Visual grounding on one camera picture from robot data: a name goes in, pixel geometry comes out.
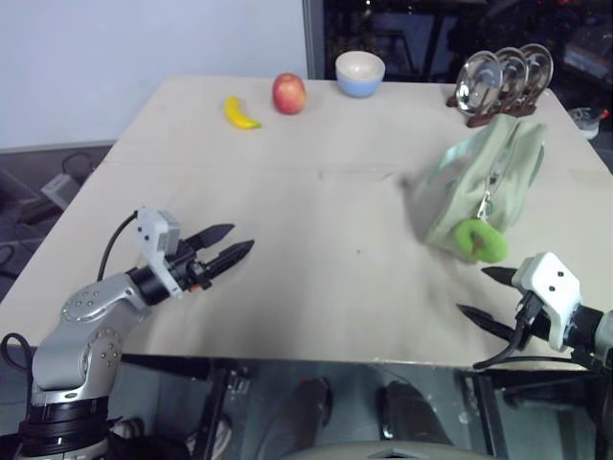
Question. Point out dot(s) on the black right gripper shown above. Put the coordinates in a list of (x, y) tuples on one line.
[(535, 322)]

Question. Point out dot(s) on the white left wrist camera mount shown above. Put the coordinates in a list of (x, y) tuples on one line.
[(153, 230)]

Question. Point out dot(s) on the red apple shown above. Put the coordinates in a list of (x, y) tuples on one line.
[(288, 93)]

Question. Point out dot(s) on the steel plate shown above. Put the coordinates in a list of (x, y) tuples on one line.
[(540, 67), (516, 72), (479, 84)]

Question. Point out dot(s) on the silver zipper pull clasp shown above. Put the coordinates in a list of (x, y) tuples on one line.
[(486, 201)]

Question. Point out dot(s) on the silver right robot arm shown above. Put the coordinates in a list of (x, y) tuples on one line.
[(588, 328)]

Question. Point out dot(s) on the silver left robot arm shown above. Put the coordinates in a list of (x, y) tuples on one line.
[(76, 335)]

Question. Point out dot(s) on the yellow banana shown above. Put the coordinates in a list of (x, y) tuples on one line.
[(235, 116)]

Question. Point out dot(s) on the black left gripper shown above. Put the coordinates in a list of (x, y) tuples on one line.
[(186, 268)]

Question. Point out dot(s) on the grey window frame post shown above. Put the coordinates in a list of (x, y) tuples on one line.
[(313, 38)]

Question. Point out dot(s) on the light green zipper pouch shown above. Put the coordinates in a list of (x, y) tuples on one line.
[(460, 191)]

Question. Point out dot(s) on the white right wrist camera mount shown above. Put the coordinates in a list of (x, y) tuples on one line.
[(551, 287)]

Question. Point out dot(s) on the grey robot torso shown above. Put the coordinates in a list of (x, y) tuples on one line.
[(383, 451)]

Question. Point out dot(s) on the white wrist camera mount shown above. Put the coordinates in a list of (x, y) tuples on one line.
[(551, 287), (153, 230)]

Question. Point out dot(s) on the blue and white bowl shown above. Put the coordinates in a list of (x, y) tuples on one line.
[(360, 79)]

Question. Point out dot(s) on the grey white floor object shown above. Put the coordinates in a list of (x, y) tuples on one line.
[(590, 122)]

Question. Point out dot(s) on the black table leg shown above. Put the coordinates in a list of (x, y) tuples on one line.
[(211, 407), (491, 417)]

